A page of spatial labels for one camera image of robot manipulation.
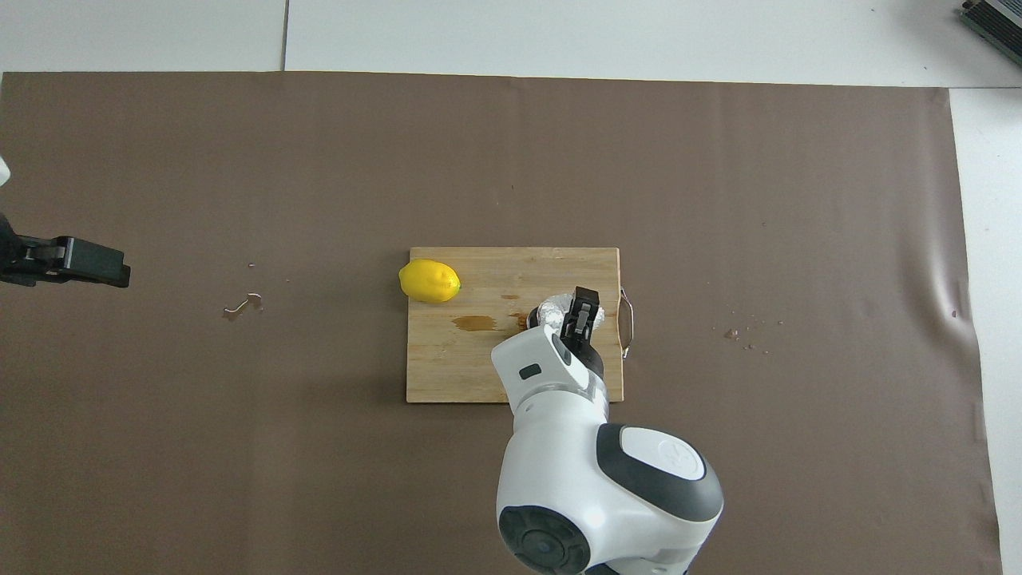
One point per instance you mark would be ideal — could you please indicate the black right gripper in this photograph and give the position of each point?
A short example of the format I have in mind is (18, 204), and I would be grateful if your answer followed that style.
(587, 358)

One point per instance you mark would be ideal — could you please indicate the yellow lemon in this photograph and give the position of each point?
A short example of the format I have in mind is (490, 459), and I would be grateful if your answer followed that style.
(429, 280)

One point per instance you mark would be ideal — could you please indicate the brown paper table mat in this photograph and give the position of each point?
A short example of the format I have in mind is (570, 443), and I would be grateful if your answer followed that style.
(239, 160)

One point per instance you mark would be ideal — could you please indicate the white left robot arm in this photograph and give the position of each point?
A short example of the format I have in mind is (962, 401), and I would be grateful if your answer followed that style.
(3, 172)

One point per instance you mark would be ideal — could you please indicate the wooden cutting board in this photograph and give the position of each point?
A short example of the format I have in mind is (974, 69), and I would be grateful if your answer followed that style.
(447, 367)

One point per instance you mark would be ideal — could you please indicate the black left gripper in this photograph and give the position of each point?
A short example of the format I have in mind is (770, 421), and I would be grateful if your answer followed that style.
(20, 259)

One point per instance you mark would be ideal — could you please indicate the grey ribbed metal device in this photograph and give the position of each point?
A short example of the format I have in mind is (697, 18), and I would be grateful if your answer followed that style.
(998, 20)

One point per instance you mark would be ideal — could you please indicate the steel cocktail jigger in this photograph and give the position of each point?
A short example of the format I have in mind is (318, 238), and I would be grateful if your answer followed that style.
(533, 321)

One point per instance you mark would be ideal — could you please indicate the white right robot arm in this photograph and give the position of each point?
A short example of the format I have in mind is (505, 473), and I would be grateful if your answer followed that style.
(575, 463)

